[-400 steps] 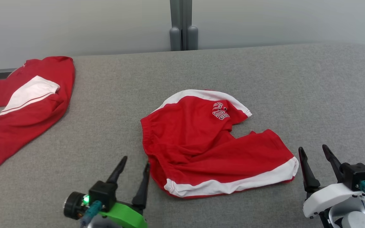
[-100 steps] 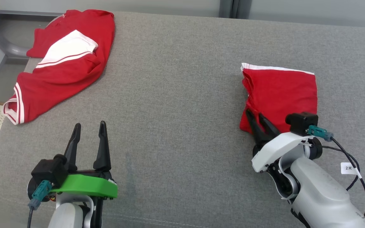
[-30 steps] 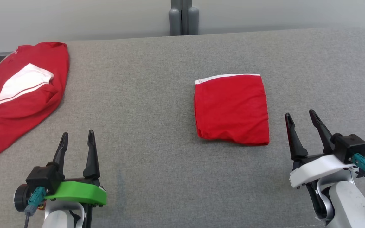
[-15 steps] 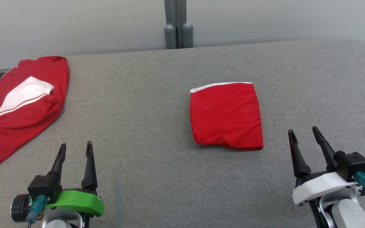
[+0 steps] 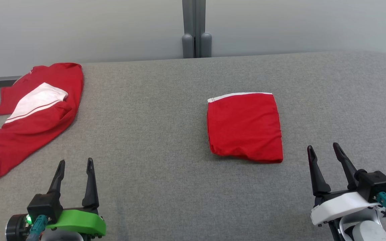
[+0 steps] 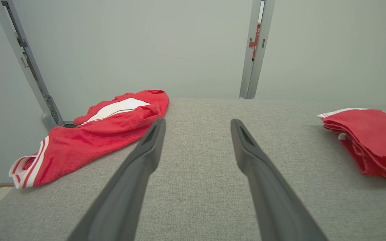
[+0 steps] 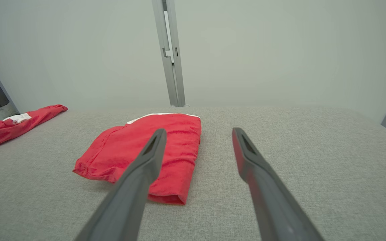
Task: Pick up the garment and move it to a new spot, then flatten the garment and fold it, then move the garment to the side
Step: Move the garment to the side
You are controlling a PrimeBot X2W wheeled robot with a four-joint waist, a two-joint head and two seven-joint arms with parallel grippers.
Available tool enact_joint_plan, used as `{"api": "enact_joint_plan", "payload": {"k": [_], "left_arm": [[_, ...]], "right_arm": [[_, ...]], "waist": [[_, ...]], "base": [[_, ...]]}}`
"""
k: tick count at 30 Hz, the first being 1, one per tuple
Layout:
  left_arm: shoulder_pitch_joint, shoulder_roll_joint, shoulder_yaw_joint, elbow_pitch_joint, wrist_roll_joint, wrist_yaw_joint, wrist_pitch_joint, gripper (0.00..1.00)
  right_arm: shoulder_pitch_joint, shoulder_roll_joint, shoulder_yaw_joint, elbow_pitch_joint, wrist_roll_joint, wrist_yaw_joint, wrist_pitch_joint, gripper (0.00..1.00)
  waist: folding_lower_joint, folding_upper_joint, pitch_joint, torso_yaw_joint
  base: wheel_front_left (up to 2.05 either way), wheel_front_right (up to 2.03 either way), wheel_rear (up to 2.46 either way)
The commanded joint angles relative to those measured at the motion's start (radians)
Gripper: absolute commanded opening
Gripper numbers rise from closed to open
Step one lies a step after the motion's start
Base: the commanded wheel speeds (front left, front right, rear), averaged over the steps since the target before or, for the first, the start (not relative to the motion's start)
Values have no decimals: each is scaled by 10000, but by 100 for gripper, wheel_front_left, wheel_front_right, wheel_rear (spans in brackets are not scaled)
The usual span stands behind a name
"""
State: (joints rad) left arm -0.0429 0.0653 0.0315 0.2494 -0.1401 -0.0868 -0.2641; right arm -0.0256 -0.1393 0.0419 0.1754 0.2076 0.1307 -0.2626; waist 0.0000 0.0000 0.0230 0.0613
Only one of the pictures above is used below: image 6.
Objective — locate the red basketball jersey white sleeves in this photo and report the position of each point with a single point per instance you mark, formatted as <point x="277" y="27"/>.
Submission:
<point x="95" y="140"/>

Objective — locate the grey partition post with brackets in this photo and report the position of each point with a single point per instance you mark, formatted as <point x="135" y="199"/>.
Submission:
<point x="30" y="67"/>

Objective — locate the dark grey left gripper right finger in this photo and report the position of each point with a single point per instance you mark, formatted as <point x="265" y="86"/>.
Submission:
<point x="273" y="207"/>

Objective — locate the red shorts with white trim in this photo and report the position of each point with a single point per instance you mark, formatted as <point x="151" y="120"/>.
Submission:
<point x="374" y="140"/>

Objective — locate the grey double partition post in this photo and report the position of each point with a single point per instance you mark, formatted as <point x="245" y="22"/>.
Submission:
<point x="246" y="73"/>

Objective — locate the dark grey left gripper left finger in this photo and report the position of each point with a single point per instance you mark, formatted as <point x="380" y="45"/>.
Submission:
<point x="122" y="204"/>

